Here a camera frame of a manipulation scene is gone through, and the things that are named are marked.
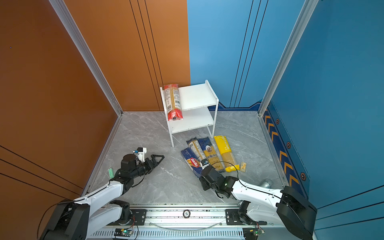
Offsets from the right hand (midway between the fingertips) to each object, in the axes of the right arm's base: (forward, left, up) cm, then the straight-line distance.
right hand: (201, 178), depth 84 cm
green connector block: (+3, +53, 0) cm, 53 cm away
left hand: (+9, +23, +7) cm, 25 cm away
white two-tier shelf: (+28, +1, +30) cm, 42 cm away
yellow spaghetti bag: (+13, -16, 0) cm, 21 cm away
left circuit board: (-25, +38, -4) cm, 46 cm away
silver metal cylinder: (-3, -36, 0) cm, 36 cm away
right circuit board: (-25, -24, -4) cm, 35 cm away
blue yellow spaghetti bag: (+16, -6, 0) cm, 17 cm away
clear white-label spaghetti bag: (+22, +4, +2) cm, 23 cm away
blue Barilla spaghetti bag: (+9, +5, +3) cm, 11 cm away
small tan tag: (+7, -25, -2) cm, 26 cm away
